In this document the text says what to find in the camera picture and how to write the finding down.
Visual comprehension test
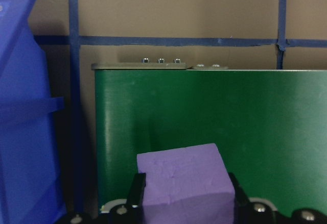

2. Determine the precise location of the purple foam block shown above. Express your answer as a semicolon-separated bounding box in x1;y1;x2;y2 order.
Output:
136;143;236;224

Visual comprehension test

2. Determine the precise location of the green conveyor belt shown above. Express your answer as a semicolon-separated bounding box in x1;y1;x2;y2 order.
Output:
91;57;327;216

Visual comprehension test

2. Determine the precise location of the blue plastic storage bin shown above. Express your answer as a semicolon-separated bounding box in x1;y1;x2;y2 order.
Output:
0;0;67;224

